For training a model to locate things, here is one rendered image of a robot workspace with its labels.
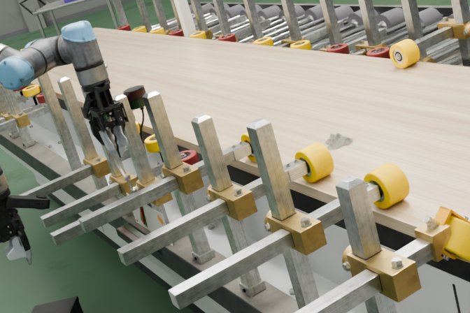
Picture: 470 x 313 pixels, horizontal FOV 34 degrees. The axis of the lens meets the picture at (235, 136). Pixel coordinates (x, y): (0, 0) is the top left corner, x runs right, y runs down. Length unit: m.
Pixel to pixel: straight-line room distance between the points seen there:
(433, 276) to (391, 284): 0.34
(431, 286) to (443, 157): 0.31
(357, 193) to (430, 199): 0.37
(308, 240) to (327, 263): 0.48
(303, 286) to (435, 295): 0.26
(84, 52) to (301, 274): 0.77
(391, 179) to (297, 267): 0.25
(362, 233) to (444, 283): 0.33
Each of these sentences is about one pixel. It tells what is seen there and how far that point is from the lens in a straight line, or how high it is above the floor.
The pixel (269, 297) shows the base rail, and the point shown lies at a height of 0.70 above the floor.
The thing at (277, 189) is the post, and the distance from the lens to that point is 1.44.
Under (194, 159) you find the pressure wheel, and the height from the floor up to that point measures 0.89.
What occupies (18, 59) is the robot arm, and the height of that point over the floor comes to 1.33.
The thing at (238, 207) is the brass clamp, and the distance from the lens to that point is 1.61.
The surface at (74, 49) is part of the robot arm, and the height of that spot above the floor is 1.31.
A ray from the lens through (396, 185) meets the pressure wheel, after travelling 1.53.
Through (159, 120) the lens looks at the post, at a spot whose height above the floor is 1.10.
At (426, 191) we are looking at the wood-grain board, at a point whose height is 0.90.
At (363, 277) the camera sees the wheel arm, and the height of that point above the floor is 0.96.
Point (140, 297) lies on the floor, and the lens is 3.44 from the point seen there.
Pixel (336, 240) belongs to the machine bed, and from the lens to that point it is 1.79.
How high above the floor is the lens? 1.60
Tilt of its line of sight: 19 degrees down
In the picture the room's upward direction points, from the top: 16 degrees counter-clockwise
